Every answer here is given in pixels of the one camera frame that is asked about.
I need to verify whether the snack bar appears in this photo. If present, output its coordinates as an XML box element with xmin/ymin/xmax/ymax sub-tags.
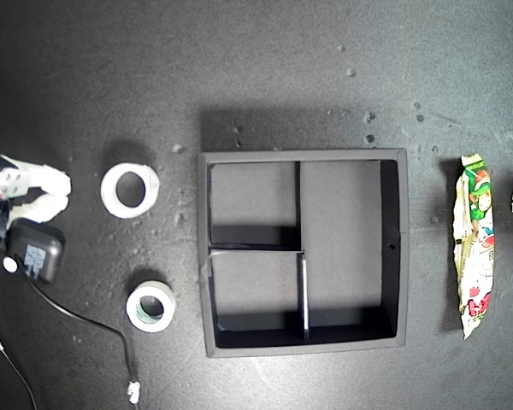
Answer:
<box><xmin>451</xmin><ymin>152</ymin><xmax>496</xmax><ymax>341</ymax></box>

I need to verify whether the thin loose cable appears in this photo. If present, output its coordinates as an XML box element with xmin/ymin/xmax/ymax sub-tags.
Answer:
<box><xmin>0</xmin><ymin>318</ymin><xmax>38</xmax><ymax>410</ymax></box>

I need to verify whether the black camera cable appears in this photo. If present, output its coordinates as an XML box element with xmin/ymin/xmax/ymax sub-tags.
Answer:
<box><xmin>12</xmin><ymin>254</ymin><xmax>142</xmax><ymax>406</ymax></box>

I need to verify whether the plain white tape roll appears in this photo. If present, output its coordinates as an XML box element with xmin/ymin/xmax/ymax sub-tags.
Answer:
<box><xmin>99</xmin><ymin>161</ymin><xmax>161</xmax><ymax>220</ymax></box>

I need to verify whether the black camera box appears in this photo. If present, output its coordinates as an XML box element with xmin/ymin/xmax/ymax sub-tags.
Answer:
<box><xmin>7</xmin><ymin>217</ymin><xmax>67</xmax><ymax>284</ymax></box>

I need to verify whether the black tray with wells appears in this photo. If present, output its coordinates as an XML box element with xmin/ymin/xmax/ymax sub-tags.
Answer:
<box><xmin>196</xmin><ymin>148</ymin><xmax>410</xmax><ymax>359</ymax></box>

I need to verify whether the white tape roll green core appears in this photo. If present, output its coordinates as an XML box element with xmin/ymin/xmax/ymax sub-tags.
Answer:
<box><xmin>125</xmin><ymin>279</ymin><xmax>177</xmax><ymax>333</ymax></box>

